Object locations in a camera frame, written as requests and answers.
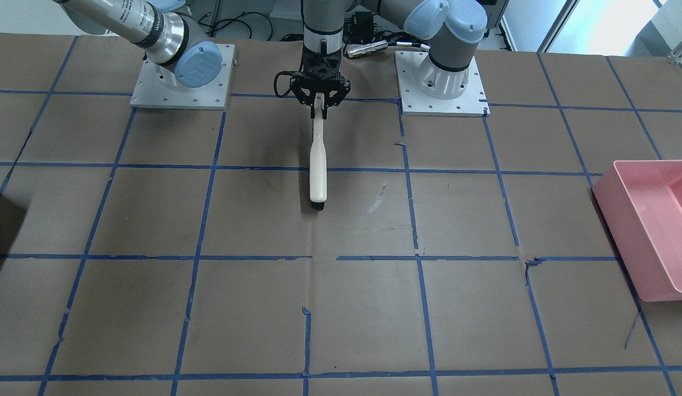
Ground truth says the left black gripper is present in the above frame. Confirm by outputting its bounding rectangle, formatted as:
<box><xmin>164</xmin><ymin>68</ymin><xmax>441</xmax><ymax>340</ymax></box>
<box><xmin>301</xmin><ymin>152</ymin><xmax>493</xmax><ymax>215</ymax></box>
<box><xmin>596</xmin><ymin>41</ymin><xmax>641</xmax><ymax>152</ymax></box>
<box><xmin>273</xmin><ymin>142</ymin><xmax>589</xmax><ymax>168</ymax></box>
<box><xmin>290</xmin><ymin>48</ymin><xmax>351</xmax><ymax>120</ymax></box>

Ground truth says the beige hand brush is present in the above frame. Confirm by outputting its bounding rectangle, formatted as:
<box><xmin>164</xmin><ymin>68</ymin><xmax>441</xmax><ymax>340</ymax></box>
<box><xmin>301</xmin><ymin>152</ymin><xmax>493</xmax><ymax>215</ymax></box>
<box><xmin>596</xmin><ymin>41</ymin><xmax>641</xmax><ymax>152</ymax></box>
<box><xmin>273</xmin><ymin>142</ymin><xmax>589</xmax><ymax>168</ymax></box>
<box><xmin>309</xmin><ymin>93</ymin><xmax>327</xmax><ymax>211</ymax></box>

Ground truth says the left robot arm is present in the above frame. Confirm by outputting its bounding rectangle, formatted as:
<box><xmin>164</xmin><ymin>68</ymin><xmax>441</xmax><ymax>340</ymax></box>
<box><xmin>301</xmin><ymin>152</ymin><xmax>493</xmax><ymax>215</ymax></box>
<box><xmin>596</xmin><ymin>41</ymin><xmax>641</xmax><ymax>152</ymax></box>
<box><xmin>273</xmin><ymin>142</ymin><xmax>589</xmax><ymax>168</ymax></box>
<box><xmin>285</xmin><ymin>1</ymin><xmax>490</xmax><ymax>117</ymax></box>

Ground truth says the pink plastic bin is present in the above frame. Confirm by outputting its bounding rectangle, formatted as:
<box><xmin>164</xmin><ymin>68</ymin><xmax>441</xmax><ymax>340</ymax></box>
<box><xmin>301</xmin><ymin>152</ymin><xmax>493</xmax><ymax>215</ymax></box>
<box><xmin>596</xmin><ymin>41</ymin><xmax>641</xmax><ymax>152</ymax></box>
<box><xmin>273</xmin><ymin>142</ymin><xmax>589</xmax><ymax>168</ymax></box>
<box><xmin>593</xmin><ymin>159</ymin><xmax>682</xmax><ymax>303</ymax></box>

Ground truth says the silver cylindrical connector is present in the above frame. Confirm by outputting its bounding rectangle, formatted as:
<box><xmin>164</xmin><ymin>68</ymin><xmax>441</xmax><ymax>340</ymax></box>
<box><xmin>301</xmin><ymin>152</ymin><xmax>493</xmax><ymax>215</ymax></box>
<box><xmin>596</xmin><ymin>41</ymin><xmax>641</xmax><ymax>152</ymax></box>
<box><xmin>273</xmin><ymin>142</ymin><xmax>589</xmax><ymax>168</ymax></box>
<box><xmin>345</xmin><ymin>40</ymin><xmax>389</xmax><ymax>59</ymax></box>

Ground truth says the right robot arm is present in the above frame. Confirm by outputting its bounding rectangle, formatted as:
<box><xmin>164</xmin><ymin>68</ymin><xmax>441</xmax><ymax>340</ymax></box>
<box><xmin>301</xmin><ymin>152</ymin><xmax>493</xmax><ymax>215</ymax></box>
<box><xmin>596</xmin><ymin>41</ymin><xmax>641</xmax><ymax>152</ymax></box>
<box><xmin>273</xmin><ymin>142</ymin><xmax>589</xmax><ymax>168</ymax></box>
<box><xmin>56</xmin><ymin>1</ymin><xmax>223</xmax><ymax>88</ymax></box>

